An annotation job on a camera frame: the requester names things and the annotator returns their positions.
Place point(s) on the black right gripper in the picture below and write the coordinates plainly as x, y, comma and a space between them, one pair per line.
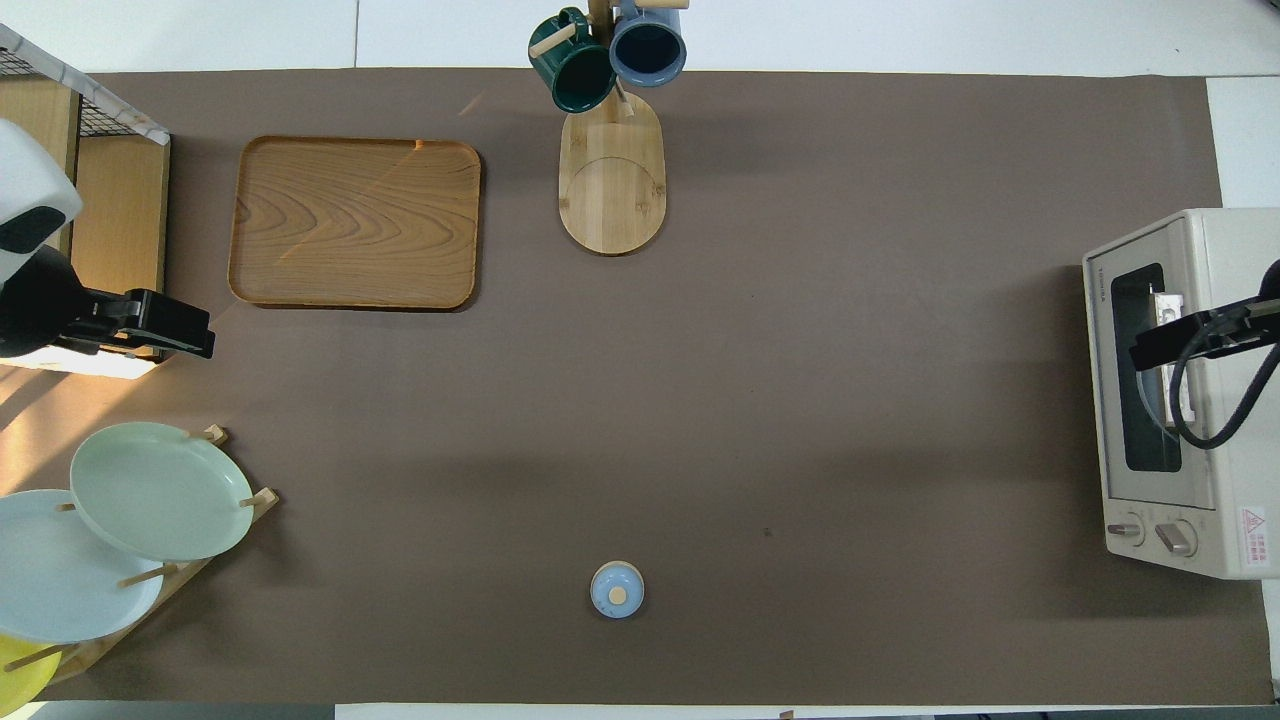
1200, 335

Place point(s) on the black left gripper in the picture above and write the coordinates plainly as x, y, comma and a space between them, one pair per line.
168, 318

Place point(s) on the cream toaster oven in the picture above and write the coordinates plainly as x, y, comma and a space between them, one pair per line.
1240, 480

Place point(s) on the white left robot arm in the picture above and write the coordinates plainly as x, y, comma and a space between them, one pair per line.
30, 170

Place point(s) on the pale green plate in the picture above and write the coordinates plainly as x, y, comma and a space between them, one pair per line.
160, 490

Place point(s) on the wooden plate rack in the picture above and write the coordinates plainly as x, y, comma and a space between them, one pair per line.
262, 498

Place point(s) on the rectangular wooden tray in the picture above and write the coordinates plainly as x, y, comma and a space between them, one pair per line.
350, 220

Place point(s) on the white marbled panel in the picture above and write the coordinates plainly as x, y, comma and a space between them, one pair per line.
120, 110

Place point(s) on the pale blue racked plate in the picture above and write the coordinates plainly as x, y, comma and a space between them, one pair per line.
60, 590

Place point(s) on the yellow plate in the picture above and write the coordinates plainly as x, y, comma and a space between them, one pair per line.
20, 680

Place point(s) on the brown table mat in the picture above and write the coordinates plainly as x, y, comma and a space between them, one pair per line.
800, 350

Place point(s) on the wooden mug tree stand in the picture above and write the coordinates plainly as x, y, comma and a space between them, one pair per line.
612, 190

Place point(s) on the dark green mug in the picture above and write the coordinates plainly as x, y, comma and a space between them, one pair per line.
575, 70

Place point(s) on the blue mug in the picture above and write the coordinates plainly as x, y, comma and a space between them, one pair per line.
648, 48

